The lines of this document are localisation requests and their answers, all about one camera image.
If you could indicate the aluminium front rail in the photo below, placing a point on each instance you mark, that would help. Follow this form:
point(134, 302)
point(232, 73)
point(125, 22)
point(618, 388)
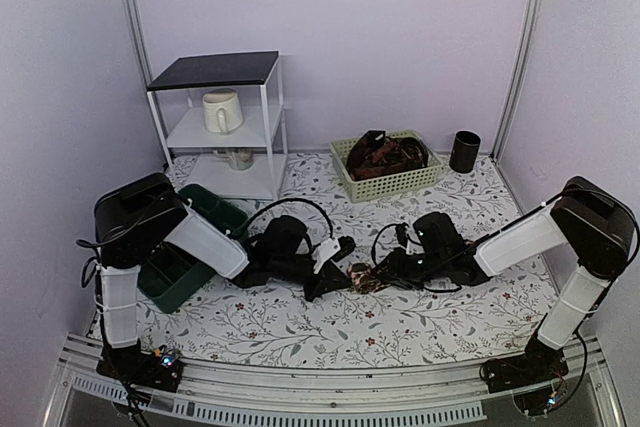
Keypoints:
point(433, 395)

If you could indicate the aluminium frame post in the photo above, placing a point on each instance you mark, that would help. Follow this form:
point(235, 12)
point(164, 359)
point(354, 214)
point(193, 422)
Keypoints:
point(133, 18)
point(531, 14)

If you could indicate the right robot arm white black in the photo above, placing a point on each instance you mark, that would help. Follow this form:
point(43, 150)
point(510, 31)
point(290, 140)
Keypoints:
point(598, 232)

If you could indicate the white ceramic mug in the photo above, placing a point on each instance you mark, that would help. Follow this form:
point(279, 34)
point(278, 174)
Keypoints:
point(222, 111)

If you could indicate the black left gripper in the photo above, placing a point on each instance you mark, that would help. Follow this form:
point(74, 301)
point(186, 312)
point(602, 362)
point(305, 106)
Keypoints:
point(326, 284)

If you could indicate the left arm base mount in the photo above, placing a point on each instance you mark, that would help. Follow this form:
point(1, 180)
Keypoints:
point(160, 369)

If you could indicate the white shelf with black top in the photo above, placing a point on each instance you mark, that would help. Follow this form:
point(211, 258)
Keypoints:
point(232, 138)

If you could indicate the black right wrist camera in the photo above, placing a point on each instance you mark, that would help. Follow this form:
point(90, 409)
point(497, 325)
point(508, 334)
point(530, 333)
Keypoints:
point(437, 234)

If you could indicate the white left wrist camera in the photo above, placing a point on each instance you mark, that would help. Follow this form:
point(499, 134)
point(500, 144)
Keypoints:
point(332, 249)

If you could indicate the right aluminium frame post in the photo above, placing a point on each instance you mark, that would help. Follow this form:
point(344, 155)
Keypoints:
point(531, 14)

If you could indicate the pale green perforated basket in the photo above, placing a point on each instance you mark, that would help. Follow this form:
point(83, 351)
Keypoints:
point(388, 185)

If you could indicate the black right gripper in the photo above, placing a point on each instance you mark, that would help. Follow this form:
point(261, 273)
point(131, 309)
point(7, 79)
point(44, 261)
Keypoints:
point(396, 272)

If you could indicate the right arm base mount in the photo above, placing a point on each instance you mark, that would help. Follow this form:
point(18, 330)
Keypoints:
point(537, 364)

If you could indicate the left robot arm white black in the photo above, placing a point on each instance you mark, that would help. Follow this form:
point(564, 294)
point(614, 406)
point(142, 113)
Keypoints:
point(130, 224)

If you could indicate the dark brown rolled ties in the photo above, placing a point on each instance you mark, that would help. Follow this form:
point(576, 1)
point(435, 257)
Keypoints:
point(377, 155)

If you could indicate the cream floral patterned tie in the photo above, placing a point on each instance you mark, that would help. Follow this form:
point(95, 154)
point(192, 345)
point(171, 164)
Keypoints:
point(363, 280)

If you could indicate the left aluminium frame post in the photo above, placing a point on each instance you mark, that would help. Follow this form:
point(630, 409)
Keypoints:
point(133, 18)

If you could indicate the black cylindrical cup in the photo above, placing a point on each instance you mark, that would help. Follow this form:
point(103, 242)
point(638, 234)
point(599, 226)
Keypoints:
point(464, 151)

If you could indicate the dark green plastic bin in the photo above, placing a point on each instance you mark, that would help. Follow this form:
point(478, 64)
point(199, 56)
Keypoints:
point(197, 250)

